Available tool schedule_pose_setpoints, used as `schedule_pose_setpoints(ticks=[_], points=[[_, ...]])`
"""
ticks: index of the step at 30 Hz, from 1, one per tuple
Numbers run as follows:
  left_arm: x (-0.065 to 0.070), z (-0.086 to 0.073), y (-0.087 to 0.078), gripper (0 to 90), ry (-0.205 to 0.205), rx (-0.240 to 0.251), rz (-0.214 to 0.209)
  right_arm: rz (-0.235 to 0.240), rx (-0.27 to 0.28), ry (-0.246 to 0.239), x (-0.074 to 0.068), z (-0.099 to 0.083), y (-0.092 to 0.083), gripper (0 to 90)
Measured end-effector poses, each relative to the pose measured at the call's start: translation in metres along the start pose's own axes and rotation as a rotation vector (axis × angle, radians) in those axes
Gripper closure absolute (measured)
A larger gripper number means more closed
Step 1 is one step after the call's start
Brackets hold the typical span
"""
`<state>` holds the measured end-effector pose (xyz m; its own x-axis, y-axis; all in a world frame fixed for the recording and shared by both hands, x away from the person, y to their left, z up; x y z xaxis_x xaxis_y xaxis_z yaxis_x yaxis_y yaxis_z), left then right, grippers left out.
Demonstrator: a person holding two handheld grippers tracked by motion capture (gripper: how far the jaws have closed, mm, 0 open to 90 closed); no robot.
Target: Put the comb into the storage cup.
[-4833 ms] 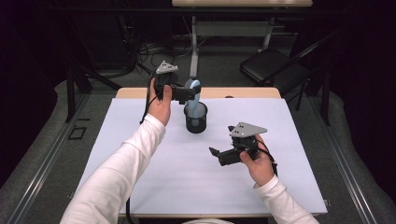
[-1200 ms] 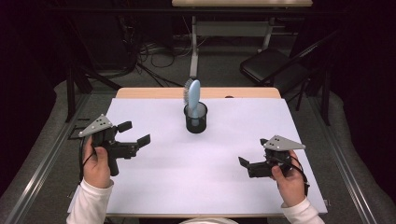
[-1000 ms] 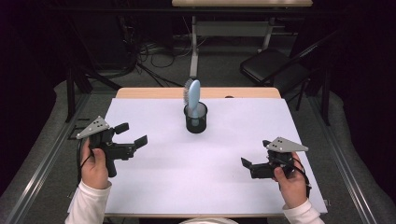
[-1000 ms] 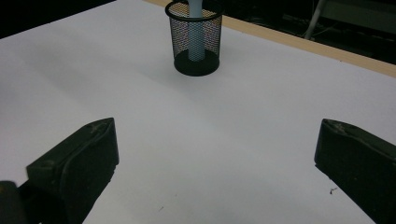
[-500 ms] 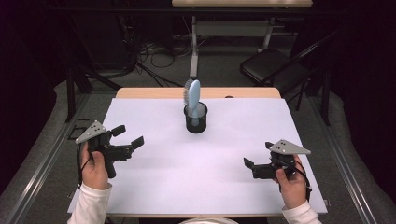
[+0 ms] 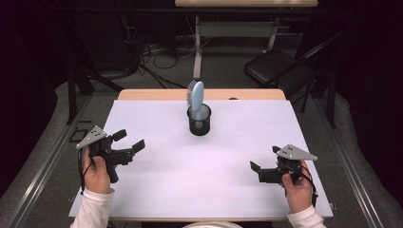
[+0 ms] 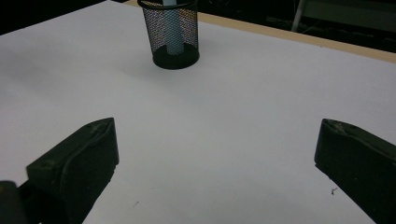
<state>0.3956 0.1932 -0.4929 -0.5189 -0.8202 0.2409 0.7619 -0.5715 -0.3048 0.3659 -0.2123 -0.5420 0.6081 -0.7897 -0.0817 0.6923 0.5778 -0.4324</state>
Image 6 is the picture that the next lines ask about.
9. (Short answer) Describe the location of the person's right hand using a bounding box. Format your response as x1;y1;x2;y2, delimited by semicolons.
280;159;315;215

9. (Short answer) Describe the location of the black folding chair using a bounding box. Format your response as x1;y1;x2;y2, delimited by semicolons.
243;28;349;114

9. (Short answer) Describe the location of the light blue hairbrush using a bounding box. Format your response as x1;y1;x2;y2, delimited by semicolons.
185;79;205;129

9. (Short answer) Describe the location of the metal floor rail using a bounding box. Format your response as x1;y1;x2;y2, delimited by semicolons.
6;94;93;228
312;94;385;228

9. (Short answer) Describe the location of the white-legged desk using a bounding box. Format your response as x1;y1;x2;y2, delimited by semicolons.
174;0;319;82

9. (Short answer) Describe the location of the person's left hand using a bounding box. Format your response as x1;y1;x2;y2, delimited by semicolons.
81;147;116;195

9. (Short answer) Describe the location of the white table mat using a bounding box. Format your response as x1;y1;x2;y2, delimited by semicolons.
67;99;335;219

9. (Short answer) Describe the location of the bundle of floor cables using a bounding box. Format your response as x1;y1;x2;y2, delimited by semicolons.
122;15;188;90

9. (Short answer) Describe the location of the right hand-held gripper cable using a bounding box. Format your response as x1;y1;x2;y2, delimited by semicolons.
293;164;319;209

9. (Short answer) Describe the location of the hand-held gripper cable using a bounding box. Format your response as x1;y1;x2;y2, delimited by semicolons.
293;164;319;209
77;147;97;196

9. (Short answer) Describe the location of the left hand-held gripper cable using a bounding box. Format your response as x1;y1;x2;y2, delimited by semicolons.
77;147;97;196

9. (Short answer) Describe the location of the black metal stand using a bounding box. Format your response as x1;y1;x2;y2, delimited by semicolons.
66;66;125;125

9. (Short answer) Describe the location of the wooden table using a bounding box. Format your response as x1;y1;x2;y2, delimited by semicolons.
74;88;328;223

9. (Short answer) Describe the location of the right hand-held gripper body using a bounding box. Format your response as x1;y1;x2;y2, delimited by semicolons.
258;143;318;185

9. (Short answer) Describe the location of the black mesh cup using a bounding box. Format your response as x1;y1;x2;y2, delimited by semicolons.
186;103;213;137

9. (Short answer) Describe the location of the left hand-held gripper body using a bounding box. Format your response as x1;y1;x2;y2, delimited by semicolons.
75;124;136;184

